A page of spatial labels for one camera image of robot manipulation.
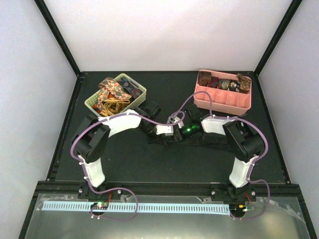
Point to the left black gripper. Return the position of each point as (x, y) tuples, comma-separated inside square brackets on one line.
[(160, 138)]

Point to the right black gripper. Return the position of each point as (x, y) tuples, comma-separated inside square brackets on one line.
[(178, 135)]

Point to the black necktie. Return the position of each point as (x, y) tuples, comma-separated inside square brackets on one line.
[(213, 142)]

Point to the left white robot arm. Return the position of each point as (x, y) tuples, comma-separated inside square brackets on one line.
[(92, 136)]

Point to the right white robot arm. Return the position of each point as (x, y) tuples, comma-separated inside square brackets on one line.
[(245, 140)]

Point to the navy patterned necktie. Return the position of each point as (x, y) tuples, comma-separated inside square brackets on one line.
[(129, 87)]

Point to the rolled red tie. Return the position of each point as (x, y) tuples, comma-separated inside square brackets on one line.
[(214, 83)]

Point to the yellow necktie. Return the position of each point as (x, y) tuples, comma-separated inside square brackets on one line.
[(112, 106)]

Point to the pink divided organizer box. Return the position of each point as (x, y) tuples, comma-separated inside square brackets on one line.
[(225, 101)]

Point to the rolled olive tie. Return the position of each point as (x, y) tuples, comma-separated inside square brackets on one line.
[(223, 84)]

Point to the rolled dark floral tie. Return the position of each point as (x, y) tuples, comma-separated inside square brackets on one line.
[(234, 86)]

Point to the floral orange necktie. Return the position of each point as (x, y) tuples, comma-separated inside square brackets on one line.
[(109, 88)]

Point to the rolled brown dotted tie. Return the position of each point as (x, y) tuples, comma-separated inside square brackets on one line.
[(245, 83)]

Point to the green plastic basket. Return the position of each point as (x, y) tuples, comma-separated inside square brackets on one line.
[(91, 102)]

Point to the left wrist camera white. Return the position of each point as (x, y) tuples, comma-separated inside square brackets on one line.
[(167, 130)]

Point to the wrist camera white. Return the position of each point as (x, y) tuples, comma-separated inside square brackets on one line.
[(174, 119), (167, 130)]

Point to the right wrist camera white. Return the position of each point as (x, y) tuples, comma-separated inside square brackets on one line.
[(174, 119)]

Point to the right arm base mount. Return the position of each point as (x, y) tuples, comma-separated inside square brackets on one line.
[(230, 194)]

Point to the black aluminium front rail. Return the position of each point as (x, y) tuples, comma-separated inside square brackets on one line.
[(159, 189)]

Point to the light blue cable duct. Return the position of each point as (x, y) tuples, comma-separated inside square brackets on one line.
[(166, 208)]

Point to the left black frame post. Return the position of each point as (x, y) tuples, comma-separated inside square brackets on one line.
[(44, 10)]

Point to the black frame post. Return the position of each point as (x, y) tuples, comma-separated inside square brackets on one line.
[(284, 23), (44, 10)]

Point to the right black frame post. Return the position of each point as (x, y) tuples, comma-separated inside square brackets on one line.
[(284, 23)]

